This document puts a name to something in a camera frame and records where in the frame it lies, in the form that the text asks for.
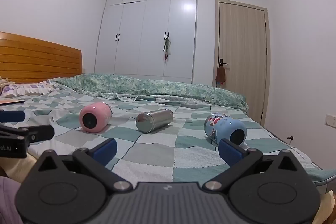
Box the wooden headboard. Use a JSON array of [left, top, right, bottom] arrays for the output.
[[0, 31, 83, 84]]

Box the pink cup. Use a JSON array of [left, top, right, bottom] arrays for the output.
[[79, 102, 112, 134]]

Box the brown hanging bag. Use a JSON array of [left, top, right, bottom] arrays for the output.
[[216, 66, 227, 88]]

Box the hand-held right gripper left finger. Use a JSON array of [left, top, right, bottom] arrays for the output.
[[35, 138, 133, 191]]

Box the person's purple clothing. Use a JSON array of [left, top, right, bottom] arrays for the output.
[[0, 176, 25, 224]]

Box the white wardrobe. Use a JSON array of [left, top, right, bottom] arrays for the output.
[[94, 0, 198, 83]]

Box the stainless steel cup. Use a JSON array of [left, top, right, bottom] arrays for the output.
[[136, 109, 174, 134]]

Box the checked green bed blanket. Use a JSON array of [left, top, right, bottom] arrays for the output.
[[0, 91, 336, 185]]

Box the light wooden door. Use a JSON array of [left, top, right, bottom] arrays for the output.
[[212, 0, 271, 125]]

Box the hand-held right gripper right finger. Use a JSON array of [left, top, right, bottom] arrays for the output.
[[202, 139, 301, 191]]

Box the green floral quilt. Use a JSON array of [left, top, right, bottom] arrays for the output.
[[49, 73, 249, 113]]

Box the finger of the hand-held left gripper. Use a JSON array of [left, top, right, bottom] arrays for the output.
[[0, 123, 55, 147], [0, 110, 26, 123]]

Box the blue printed cup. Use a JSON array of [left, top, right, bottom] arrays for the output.
[[204, 112, 247, 146]]

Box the purple floral pillow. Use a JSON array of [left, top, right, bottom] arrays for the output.
[[0, 81, 61, 98]]

